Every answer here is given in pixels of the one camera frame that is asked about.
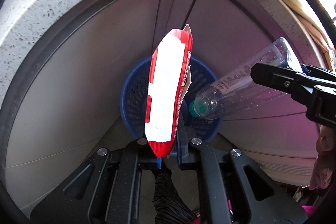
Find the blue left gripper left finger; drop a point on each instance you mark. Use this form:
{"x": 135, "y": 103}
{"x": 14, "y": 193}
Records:
{"x": 159, "y": 163}

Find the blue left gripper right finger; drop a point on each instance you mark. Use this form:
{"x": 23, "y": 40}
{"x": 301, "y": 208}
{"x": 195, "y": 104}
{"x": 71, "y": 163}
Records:
{"x": 182, "y": 143}

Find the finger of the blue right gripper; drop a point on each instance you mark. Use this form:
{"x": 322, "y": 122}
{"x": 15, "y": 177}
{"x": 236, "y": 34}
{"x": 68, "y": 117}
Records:
{"x": 316, "y": 76}
{"x": 298, "y": 85}

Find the clear plastic bottle green cap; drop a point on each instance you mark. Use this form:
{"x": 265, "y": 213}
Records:
{"x": 236, "y": 90}

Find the red white snack wrapper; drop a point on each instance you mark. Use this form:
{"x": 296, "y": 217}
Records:
{"x": 169, "y": 81}

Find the blue plastic trash basket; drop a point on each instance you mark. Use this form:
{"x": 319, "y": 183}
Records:
{"x": 133, "y": 98}

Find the gloved right hand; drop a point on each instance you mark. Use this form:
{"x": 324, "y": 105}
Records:
{"x": 324, "y": 165}

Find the grey cabinet door right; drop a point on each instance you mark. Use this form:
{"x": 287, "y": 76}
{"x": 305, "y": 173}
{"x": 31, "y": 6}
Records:
{"x": 277, "y": 134}

